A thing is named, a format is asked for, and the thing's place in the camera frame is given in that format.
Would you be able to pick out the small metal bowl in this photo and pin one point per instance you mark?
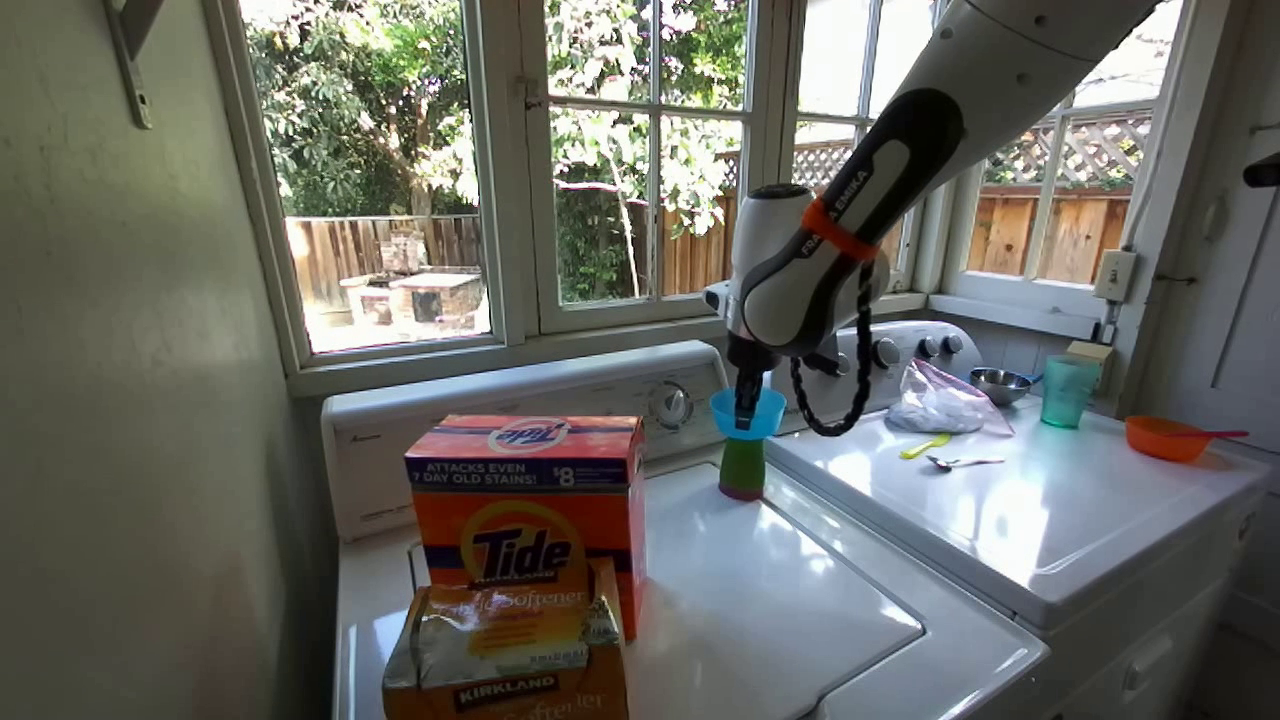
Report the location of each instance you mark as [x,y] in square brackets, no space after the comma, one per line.
[1003,387]

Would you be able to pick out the teal translucent cup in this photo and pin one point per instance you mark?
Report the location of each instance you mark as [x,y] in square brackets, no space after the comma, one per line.
[1070,387]

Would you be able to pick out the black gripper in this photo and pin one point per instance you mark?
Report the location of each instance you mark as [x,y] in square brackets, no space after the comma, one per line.
[752,362]

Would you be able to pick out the pink Tide detergent box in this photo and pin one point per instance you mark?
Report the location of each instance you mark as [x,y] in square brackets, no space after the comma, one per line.
[531,500]

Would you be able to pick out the white framed window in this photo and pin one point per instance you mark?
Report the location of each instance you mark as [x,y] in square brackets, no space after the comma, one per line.
[454,173]

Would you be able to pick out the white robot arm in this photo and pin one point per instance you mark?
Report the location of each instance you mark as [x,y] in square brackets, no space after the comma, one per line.
[986,73]

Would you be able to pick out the white washing machine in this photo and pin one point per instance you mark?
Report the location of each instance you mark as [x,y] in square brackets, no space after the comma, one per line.
[752,611]

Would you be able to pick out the clear plastic bag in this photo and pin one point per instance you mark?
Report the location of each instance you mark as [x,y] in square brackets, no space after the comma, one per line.
[943,406]

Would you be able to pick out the yellow plastic spoon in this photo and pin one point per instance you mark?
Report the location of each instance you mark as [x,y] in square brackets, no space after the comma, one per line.
[922,448]

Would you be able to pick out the orange small detergent box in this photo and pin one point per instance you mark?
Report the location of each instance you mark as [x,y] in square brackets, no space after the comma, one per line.
[510,653]

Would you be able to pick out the metal spoon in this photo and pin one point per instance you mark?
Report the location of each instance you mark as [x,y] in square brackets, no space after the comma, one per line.
[959,463]

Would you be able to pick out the green cup with pink rim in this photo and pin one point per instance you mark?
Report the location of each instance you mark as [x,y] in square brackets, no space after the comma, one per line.
[741,470]

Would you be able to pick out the white Whirlpool dryer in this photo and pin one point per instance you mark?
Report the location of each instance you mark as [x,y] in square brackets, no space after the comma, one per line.
[1119,560]

